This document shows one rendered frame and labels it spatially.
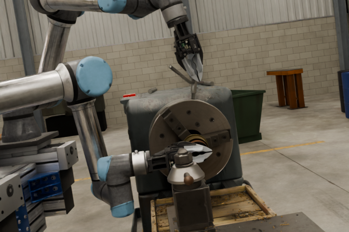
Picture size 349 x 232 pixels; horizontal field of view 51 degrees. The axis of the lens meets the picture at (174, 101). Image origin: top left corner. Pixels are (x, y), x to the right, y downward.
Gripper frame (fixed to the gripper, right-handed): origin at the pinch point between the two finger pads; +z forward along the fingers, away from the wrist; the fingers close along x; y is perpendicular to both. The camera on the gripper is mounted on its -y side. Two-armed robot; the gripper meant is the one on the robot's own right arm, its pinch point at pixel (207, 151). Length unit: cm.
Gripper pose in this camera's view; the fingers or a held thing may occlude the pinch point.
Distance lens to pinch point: 121.4
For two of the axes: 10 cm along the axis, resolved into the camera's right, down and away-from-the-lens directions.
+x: -1.3, -9.9, -0.8
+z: 9.9, -1.4, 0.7
